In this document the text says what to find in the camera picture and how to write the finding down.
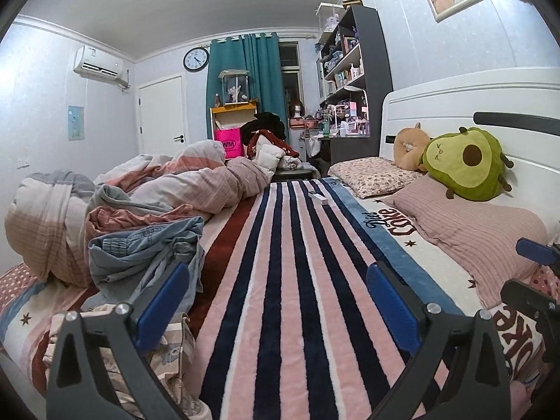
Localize white puffy jacket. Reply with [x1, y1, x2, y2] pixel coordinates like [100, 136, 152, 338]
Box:
[255, 135, 289, 169]

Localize wig mannequin head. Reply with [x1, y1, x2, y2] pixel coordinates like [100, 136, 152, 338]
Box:
[289, 100, 306, 128]

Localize dark bedside table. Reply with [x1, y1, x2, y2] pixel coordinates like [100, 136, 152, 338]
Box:
[269, 167, 316, 183]

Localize green avocado plush toy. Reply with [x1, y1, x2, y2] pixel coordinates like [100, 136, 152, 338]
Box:
[418, 126, 513, 202]

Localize small blue wall poster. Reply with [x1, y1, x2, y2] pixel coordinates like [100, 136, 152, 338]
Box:
[68, 105, 85, 141]

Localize pink ribbed pillow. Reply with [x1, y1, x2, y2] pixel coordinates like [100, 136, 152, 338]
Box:
[380, 175, 550, 309]

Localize salmon pink cloth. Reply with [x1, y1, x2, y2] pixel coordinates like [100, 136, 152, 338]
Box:
[85, 203, 193, 246]

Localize teal curtain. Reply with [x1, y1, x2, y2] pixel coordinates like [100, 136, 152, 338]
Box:
[205, 33, 289, 141]

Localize dark grey bookshelf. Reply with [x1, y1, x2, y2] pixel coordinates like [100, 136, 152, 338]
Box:
[316, 6, 394, 167]

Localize window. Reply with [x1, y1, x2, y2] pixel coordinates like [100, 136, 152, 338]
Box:
[279, 41, 303, 110]

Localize glass display case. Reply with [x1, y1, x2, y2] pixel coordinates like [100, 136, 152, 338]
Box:
[218, 69, 251, 106]

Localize floral pillow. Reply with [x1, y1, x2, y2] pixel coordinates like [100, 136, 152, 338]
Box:
[328, 156, 425, 200]

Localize pink polka dot cloth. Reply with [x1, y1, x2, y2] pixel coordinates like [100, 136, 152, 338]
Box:
[531, 267, 560, 299]
[0, 265, 40, 311]

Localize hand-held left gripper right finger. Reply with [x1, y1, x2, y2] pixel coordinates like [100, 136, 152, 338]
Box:
[366, 261, 512, 420]

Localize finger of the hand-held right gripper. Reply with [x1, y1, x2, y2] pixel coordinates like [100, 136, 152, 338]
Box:
[500, 278, 560, 364]
[515, 237, 560, 268]

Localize white air conditioner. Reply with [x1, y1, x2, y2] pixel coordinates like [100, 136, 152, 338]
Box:
[73, 45, 124, 82]

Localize white door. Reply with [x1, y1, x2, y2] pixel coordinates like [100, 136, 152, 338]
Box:
[136, 76, 188, 156]

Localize tan plush toy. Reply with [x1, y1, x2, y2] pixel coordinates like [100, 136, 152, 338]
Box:
[393, 122, 432, 171]

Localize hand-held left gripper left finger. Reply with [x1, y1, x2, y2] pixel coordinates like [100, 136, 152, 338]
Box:
[45, 261, 193, 420]

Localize blue denim jeans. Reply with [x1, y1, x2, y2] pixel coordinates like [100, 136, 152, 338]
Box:
[87, 216, 206, 294]

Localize clear display box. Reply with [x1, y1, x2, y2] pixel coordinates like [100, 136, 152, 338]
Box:
[316, 2, 346, 31]

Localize round wall clock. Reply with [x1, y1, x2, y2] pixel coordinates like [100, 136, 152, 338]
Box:
[182, 47, 210, 72]

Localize striped printed blanket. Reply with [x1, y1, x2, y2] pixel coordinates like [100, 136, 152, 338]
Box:
[0, 175, 552, 420]

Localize black clothes pile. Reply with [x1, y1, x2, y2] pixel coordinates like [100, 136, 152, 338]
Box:
[240, 112, 288, 145]

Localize white headboard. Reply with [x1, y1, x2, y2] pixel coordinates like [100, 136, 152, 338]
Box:
[378, 68, 560, 246]

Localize yellow shelf unit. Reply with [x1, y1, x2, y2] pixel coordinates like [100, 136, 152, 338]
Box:
[209, 100, 259, 141]

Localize pink striped duvet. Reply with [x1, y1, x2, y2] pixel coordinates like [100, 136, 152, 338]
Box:
[4, 140, 274, 287]

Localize pink shopping bag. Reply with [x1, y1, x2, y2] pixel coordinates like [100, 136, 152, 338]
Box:
[213, 127, 245, 159]

